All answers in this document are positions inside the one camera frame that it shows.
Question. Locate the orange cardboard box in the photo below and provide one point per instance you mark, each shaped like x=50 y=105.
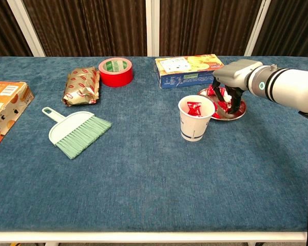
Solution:
x=5 y=110

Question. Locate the dark brown pleated curtain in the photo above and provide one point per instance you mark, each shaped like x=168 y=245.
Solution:
x=87 y=28
x=292 y=25
x=208 y=25
x=5 y=30

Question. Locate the teal hand brush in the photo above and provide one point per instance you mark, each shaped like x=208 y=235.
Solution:
x=66 y=130

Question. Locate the round silver metal plate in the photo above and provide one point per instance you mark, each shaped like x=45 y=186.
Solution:
x=242 y=107

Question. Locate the white paper cup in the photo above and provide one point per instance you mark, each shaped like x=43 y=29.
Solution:
x=195 y=128

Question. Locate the white partition post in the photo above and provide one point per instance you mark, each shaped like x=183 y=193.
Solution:
x=152 y=28
x=258 y=28
x=25 y=28

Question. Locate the gold foil snack pack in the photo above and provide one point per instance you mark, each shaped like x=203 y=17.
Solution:
x=82 y=87

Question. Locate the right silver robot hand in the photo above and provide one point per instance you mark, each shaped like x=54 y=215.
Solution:
x=233 y=74

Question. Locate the white table frame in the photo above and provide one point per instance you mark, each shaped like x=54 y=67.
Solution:
x=143 y=237

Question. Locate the red tape roll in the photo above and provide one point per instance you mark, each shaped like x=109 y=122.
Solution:
x=115 y=79

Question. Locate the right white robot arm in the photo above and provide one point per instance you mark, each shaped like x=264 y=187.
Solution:
x=285 y=87

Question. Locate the blue felt table cover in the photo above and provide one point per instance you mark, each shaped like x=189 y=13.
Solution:
x=143 y=184

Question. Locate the yellow blue biscuit box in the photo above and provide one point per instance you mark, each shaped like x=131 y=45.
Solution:
x=184 y=77

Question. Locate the red candies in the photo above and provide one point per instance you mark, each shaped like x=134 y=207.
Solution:
x=193 y=109
x=224 y=106

